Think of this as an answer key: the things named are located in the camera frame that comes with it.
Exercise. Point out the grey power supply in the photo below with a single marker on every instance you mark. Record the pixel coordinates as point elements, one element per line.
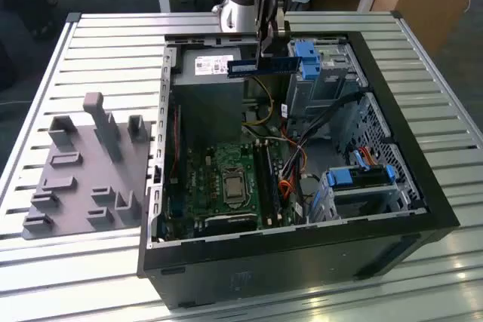
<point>186,65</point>

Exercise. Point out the grey parts rack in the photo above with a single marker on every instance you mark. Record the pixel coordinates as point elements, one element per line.
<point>75,186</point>

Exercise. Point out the green motherboard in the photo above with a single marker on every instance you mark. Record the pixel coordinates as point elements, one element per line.
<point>196,194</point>

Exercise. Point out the silver CPU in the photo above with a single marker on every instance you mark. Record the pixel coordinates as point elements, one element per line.
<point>234,188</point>

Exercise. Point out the black PC case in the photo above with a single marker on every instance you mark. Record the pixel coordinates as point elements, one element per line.
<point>264,273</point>

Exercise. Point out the black graphics card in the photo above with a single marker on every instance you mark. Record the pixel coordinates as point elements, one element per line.
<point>230,224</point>

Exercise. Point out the blue disk carrier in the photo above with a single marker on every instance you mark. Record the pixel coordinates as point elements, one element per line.
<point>307,58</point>
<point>339,178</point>

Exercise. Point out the black RAM slot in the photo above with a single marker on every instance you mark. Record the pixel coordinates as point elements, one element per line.
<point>262,182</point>
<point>266,182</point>

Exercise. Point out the blue RAM stick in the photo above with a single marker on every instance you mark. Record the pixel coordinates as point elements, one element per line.
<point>279,63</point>

